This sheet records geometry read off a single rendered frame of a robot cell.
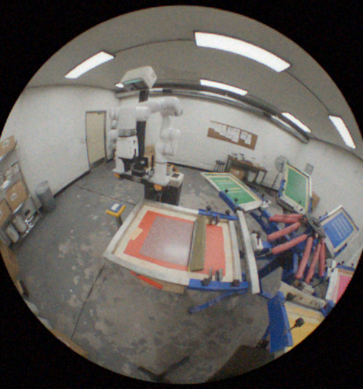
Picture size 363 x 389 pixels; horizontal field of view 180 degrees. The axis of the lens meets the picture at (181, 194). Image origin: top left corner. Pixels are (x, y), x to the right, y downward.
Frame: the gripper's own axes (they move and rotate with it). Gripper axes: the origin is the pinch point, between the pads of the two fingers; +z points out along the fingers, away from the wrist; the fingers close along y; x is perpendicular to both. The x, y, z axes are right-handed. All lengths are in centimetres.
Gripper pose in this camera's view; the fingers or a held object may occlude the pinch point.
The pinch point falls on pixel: (127, 167)
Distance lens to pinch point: 58.6
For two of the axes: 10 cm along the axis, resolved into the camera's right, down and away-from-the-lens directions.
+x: -2.8, 5.1, -8.1
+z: -1.4, 8.2, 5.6
